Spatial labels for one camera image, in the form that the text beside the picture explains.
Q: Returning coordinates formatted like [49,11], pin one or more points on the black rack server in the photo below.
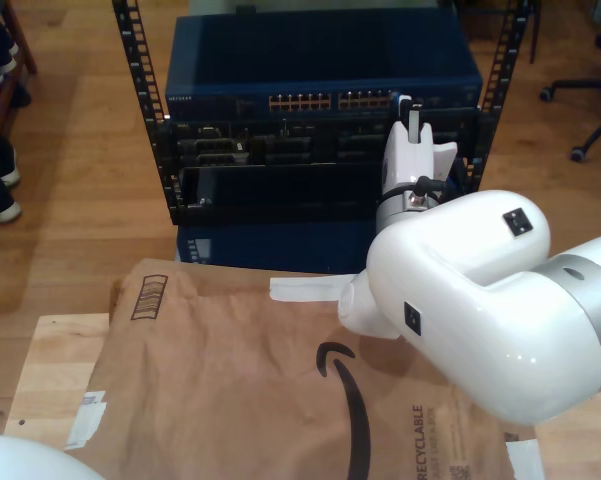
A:
[305,131]

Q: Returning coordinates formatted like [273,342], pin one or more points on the dark blue flat device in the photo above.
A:
[280,245]

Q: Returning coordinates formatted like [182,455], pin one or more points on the white tape strip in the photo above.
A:
[305,289]

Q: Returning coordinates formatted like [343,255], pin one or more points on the black office chair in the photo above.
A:
[580,84]

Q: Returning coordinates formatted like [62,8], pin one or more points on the brown paper mailer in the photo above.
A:
[205,375]

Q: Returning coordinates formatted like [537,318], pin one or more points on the white paper label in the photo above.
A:
[525,460]
[87,420]

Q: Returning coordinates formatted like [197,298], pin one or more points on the black perforated rack post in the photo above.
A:
[140,75]
[502,65]

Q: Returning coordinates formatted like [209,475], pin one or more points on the blue network switch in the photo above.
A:
[305,50]

